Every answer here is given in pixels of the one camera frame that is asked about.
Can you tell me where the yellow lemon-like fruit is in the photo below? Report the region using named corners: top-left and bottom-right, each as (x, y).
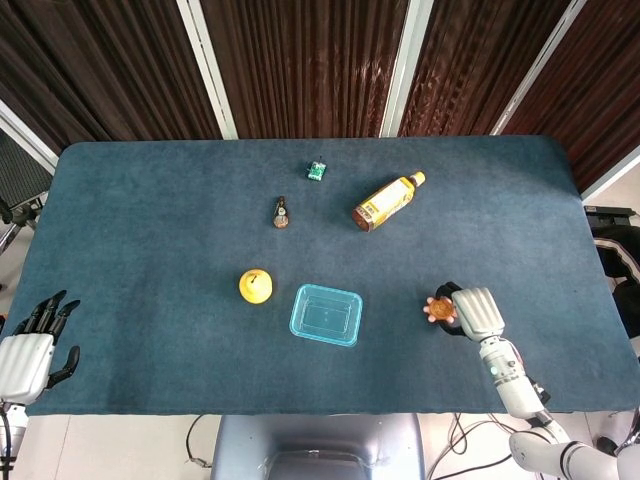
top-left (238, 268), bottom-right (275, 305)

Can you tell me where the small orange round object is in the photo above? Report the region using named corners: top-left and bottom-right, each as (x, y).
top-left (423, 296), bottom-right (459, 324)

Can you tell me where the black metal stand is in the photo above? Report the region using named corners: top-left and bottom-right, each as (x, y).
top-left (583, 203), bottom-right (640, 230)

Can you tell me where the clear blue plastic container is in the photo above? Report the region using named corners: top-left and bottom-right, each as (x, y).
top-left (289, 283), bottom-right (365, 349)

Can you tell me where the brown tea bottle yellow label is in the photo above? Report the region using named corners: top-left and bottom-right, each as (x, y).
top-left (351, 171), bottom-right (427, 233)

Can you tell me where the black mesh chair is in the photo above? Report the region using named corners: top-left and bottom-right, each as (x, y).
top-left (0, 130), bottom-right (54, 221)

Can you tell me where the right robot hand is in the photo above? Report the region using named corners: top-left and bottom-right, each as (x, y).
top-left (435, 281), bottom-right (506, 343)

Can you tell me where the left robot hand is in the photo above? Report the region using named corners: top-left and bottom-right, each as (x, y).
top-left (0, 290), bottom-right (82, 405)

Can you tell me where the black cable on floor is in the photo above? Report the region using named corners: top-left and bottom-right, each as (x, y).
top-left (428, 412), bottom-right (521, 480)
top-left (185, 414), bottom-right (214, 469)

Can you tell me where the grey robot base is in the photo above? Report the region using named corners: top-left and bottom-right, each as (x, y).
top-left (209, 412), bottom-right (427, 480)

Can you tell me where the blue table cloth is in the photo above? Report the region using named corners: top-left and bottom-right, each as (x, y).
top-left (8, 135), bottom-right (640, 417)

